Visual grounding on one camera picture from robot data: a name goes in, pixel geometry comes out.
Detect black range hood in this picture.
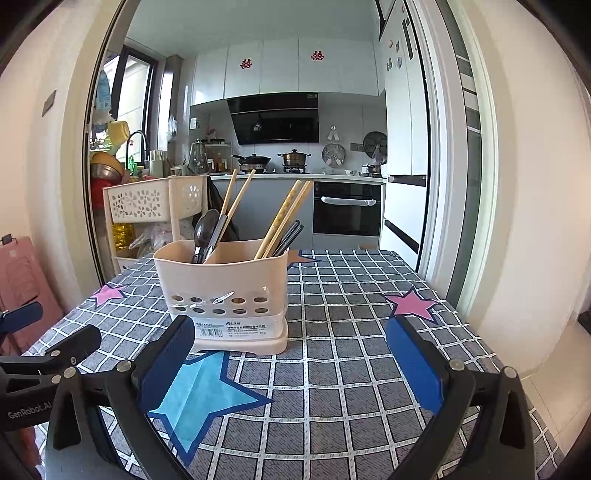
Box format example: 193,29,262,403
226,92,321,147

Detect orange basin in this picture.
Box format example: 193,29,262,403
90,152,126,183

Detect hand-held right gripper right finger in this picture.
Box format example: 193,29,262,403
385,315,541,480

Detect clear plastic bags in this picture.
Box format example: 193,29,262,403
129,222,181,252

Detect black wok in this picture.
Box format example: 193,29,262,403
232,154,272,172

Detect gold foil bag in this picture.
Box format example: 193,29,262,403
112,223,136,252

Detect beige plastic storage trolley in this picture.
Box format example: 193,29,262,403
102,174,209,273

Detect beige plastic utensil holder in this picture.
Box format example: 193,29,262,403
152,240,291,355

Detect grey checked star tablecloth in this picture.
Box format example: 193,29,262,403
60,249,555,480

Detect grey kitchen counter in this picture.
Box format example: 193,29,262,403
208,171,386,252

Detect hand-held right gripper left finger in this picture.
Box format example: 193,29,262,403
45,315,197,480

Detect white upper kitchen cabinets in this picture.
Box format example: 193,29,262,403
191,37,386,107

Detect black kitchen faucet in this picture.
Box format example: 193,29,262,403
126,130,149,162

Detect glass kettle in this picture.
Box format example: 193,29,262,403
190,138,209,175

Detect spice rack with bottles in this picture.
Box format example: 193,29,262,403
203,143,232,175

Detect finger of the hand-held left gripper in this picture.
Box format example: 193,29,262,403
0,302,44,334
0,324,102,384

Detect light round steamer rack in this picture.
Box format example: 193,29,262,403
322,143,346,168

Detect white refrigerator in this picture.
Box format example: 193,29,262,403
379,0,430,259

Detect dark metal spoon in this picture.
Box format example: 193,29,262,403
191,209,221,265

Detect dark round steamer rack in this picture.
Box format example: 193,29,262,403
362,131,389,162

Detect yellow plastic bowl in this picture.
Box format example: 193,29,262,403
108,121,131,147

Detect black built-in oven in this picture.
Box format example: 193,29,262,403
312,181,383,236

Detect black window frame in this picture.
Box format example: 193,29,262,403
111,44,162,167

